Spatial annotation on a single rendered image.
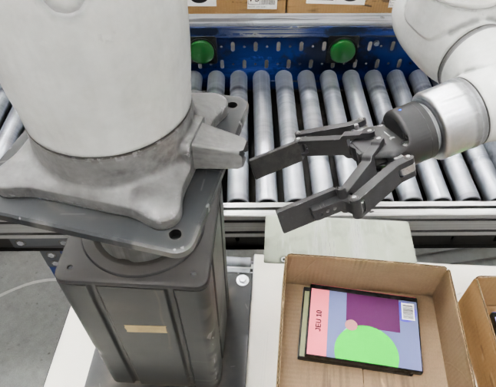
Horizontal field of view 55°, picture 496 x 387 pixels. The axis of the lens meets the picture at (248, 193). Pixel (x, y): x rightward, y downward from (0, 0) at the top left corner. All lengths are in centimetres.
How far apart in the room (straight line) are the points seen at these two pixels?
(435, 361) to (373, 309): 13
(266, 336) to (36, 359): 108
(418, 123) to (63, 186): 39
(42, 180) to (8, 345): 143
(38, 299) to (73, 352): 102
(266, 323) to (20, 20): 67
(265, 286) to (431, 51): 50
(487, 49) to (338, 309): 47
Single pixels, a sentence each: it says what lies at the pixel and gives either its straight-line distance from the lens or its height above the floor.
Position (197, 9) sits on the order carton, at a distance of 140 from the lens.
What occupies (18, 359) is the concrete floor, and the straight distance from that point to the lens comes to 183.
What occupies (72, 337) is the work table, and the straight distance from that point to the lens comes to 92.
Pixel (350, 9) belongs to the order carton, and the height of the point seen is 90.
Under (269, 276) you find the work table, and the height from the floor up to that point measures 75.
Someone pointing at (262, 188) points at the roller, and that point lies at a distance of 107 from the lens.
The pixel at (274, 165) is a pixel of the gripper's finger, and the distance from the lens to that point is 65.
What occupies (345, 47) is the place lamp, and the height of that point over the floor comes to 83.
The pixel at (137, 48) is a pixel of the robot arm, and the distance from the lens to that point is 36.
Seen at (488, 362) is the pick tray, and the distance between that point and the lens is 87.
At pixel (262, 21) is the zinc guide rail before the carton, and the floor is 89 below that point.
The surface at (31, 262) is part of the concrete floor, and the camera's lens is 202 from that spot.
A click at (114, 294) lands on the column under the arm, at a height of 105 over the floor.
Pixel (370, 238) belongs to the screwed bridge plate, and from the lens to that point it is 101.
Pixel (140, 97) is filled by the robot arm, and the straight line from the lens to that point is 38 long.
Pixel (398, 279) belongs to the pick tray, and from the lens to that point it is 91.
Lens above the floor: 154
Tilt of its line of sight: 49 degrees down
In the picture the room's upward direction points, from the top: straight up
